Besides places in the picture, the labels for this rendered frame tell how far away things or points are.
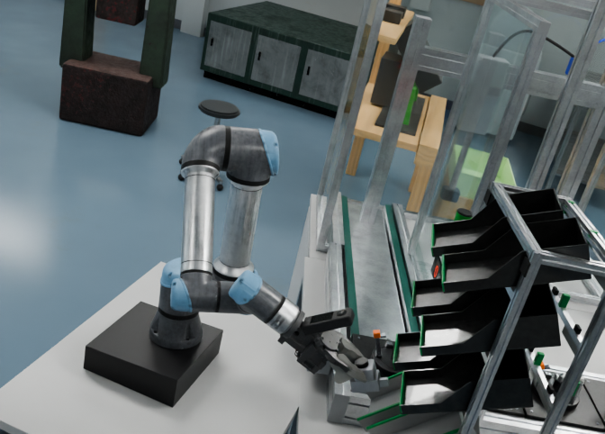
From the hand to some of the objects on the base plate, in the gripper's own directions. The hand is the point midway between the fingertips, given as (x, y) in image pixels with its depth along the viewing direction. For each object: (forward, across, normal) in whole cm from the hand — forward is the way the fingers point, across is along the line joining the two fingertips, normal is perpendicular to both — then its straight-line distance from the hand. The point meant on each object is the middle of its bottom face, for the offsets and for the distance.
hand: (365, 368), depth 158 cm
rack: (+42, -9, -21) cm, 48 cm away
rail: (+8, -67, -38) cm, 77 cm away
